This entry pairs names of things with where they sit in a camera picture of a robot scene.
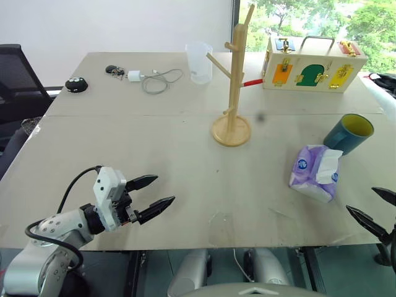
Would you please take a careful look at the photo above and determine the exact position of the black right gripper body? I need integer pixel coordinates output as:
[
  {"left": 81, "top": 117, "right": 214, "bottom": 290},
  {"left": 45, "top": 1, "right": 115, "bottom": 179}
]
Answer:
[{"left": 375, "top": 216, "right": 396, "bottom": 267}]

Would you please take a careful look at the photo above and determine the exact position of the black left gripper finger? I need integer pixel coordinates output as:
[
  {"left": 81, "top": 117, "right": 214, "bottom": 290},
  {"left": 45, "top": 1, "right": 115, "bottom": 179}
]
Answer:
[
  {"left": 124, "top": 174, "right": 160, "bottom": 192},
  {"left": 134, "top": 195, "right": 176, "bottom": 226}
]

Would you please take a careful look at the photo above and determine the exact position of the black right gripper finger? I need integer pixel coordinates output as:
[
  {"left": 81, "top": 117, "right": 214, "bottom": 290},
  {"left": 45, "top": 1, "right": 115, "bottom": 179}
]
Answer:
[
  {"left": 371, "top": 186, "right": 396, "bottom": 207},
  {"left": 345, "top": 204, "right": 391, "bottom": 248}
]

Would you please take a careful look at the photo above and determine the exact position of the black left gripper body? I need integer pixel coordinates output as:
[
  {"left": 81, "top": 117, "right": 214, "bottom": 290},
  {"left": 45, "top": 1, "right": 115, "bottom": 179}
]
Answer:
[{"left": 111, "top": 183, "right": 140, "bottom": 228}]

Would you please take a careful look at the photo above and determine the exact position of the clear plastic measuring cup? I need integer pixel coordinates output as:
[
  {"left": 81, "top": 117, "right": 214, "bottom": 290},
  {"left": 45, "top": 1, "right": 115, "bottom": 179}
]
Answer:
[{"left": 184, "top": 41, "right": 214, "bottom": 85}]

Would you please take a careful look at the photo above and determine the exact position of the wooden mug tree stand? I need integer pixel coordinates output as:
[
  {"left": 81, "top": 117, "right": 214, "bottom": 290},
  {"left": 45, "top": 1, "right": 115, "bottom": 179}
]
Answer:
[{"left": 205, "top": 3, "right": 265, "bottom": 148}]

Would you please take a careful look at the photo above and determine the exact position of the silver left robot leg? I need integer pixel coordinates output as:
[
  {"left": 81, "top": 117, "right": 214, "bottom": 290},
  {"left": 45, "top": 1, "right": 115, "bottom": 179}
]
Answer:
[{"left": 166, "top": 248, "right": 213, "bottom": 297}]

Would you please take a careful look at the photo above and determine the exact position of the silver robot leg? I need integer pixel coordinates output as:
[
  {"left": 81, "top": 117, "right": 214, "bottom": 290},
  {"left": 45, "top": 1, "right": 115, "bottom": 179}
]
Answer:
[
  {"left": 166, "top": 248, "right": 213, "bottom": 297},
  {"left": 244, "top": 247, "right": 291, "bottom": 286}
]

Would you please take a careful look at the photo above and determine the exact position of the teal mug yellow inside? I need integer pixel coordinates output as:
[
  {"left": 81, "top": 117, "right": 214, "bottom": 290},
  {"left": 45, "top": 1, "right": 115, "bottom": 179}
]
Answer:
[{"left": 322, "top": 113, "right": 376, "bottom": 157}]

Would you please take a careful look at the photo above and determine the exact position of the purple tissue pack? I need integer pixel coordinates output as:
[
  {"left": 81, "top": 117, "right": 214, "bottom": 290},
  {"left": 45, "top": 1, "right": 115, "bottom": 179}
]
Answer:
[{"left": 288, "top": 144, "right": 344, "bottom": 204}]

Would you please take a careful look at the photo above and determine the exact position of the white plastic roll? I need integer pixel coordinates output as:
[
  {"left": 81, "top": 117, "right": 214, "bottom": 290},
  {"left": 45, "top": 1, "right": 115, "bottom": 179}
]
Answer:
[{"left": 359, "top": 75, "right": 396, "bottom": 122}]

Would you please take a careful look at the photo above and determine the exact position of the silver right robot leg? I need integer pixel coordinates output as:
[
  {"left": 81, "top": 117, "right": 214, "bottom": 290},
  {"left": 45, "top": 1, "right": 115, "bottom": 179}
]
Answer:
[{"left": 244, "top": 247, "right": 291, "bottom": 286}]

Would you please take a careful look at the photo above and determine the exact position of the black bag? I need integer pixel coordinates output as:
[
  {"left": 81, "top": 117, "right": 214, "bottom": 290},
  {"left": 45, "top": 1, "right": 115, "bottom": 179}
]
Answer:
[{"left": 369, "top": 72, "right": 396, "bottom": 100}]

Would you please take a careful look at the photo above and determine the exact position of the black round puck device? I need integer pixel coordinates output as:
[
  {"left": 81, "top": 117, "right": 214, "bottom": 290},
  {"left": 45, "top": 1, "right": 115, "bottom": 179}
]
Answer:
[{"left": 64, "top": 77, "right": 90, "bottom": 93}]

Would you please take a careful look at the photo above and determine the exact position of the grey robot torso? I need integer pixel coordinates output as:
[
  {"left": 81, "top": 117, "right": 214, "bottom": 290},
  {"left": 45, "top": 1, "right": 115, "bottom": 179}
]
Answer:
[{"left": 184, "top": 282, "right": 326, "bottom": 297}]

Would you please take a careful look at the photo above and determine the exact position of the wooden latch lock box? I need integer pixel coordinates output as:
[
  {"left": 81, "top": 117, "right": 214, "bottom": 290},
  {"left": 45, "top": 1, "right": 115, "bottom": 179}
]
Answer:
[{"left": 261, "top": 35, "right": 369, "bottom": 95}]

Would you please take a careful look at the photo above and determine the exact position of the black mesh office chair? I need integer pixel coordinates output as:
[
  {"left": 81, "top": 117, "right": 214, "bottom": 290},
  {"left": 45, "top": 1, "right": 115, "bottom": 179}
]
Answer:
[{"left": 0, "top": 43, "right": 57, "bottom": 153}]

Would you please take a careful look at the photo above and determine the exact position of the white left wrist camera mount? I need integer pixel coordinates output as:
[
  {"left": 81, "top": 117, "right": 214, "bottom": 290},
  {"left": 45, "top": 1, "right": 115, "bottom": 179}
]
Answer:
[{"left": 92, "top": 166, "right": 127, "bottom": 232}]

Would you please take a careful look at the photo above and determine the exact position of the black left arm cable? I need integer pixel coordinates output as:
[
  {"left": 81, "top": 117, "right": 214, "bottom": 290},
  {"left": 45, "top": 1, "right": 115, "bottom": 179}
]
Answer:
[{"left": 25, "top": 165, "right": 85, "bottom": 277}]

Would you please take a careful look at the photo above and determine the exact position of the grey charger cable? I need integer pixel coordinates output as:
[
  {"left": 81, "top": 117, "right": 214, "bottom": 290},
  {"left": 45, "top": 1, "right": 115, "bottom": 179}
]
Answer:
[{"left": 140, "top": 68, "right": 184, "bottom": 95}]

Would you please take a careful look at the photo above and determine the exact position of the thin white cable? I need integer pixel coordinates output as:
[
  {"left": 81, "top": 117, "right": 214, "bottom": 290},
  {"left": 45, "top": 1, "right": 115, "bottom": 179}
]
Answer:
[{"left": 233, "top": 247, "right": 254, "bottom": 283}]

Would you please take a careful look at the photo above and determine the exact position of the dark window frame post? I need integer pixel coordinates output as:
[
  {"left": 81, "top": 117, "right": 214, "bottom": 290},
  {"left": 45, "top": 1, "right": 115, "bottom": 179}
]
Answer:
[{"left": 231, "top": 0, "right": 243, "bottom": 54}]

